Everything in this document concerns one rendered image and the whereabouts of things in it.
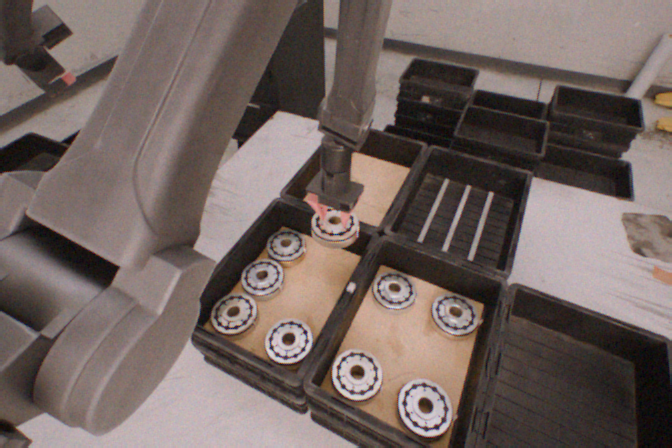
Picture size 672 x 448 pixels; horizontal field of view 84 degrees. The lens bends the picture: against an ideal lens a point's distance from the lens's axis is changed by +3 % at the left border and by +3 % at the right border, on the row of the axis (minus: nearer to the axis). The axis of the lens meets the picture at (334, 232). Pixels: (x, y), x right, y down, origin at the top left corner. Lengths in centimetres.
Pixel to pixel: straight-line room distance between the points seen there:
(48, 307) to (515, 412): 80
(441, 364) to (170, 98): 77
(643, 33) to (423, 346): 340
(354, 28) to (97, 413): 40
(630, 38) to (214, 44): 382
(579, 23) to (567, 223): 261
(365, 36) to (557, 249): 103
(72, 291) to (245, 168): 128
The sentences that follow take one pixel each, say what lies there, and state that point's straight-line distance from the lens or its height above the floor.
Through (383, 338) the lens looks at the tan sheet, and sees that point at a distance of 86.
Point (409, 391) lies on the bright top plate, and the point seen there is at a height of 86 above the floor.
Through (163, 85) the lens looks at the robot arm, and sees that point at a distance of 19.
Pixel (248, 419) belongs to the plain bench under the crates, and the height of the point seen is 70.
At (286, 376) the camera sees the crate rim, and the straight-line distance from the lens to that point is 72.
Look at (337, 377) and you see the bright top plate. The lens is 79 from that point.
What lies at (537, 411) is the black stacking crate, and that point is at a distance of 90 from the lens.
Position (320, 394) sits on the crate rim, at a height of 93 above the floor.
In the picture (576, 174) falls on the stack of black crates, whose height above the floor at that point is 38.
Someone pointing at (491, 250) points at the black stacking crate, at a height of 83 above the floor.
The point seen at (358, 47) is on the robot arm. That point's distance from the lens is 47.
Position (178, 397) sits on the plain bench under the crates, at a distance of 102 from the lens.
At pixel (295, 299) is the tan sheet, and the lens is 91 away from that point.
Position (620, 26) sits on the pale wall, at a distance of 390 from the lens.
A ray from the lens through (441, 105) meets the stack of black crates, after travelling 228.
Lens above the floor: 161
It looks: 49 degrees down
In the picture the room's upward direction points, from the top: straight up
